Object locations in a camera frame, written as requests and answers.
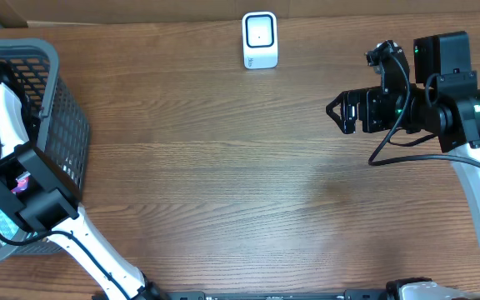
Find teal snack packet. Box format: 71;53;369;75
0;209;19;240

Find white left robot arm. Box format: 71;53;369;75
0;61;167;299

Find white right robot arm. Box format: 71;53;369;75
326;31;480;299

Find white barcode scanner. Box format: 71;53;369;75
242;11;278;70

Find grey plastic mesh basket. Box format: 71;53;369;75
0;38;90;262

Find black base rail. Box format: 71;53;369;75
92;276;480;300

